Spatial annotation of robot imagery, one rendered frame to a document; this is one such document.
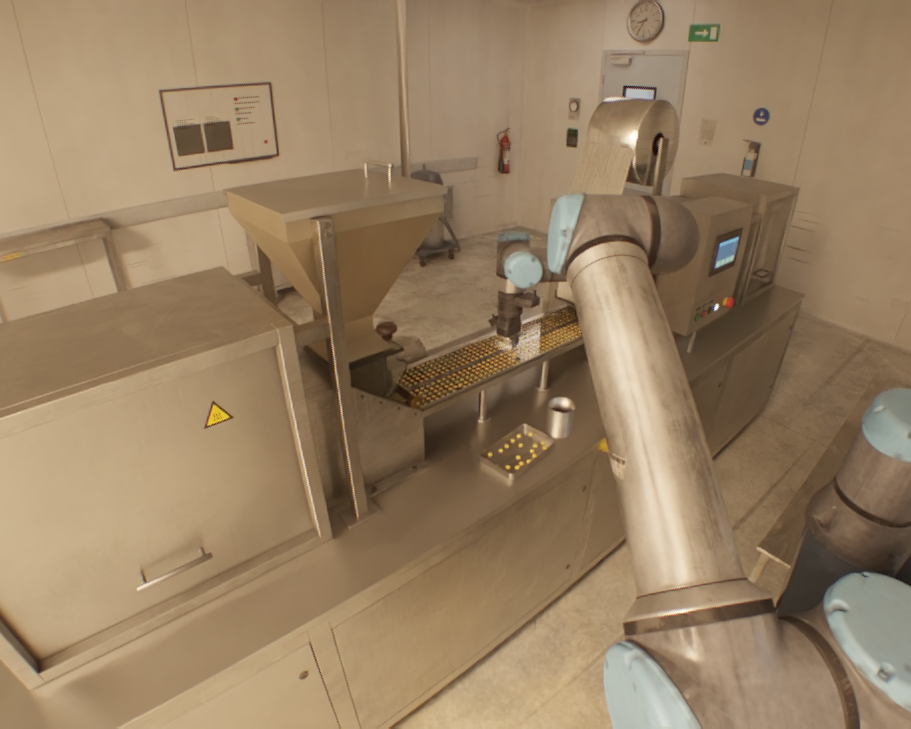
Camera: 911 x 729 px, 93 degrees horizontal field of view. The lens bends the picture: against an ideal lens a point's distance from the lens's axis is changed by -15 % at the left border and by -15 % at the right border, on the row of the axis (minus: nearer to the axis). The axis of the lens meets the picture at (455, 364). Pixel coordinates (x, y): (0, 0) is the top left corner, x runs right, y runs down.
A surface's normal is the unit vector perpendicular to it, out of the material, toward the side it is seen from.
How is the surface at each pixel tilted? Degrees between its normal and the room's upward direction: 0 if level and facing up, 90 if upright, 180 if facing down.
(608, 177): 71
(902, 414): 5
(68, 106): 90
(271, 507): 90
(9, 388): 0
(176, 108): 90
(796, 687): 16
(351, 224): 90
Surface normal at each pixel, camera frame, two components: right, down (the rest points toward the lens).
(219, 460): 0.63, 0.39
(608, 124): -0.73, 0.00
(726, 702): -0.04, -0.64
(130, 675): 0.00, -0.87
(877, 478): -0.88, 0.23
